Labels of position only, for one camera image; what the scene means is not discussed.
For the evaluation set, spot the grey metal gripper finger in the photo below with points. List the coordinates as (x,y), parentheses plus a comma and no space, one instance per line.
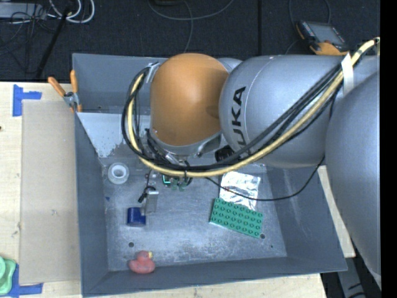
(151,201)

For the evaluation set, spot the blue small cylinder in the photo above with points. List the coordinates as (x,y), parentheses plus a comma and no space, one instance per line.
(134,216)

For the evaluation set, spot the clear tape roll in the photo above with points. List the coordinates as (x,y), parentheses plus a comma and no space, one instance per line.
(118,173)

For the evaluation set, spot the grey metal bin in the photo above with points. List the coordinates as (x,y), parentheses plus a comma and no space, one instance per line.
(186,237)

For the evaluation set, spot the red rubber duck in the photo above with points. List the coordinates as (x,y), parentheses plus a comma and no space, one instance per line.
(142,264)

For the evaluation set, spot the silver foil packet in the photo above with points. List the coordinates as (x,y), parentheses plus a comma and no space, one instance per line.
(240,185)

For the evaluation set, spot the green studded building plate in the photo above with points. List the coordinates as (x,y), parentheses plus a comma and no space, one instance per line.
(236,218)

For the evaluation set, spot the pale wood flat board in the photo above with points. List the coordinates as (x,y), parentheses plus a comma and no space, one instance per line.
(46,182)

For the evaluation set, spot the light green rounded object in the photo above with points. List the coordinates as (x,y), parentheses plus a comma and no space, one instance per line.
(5,273)

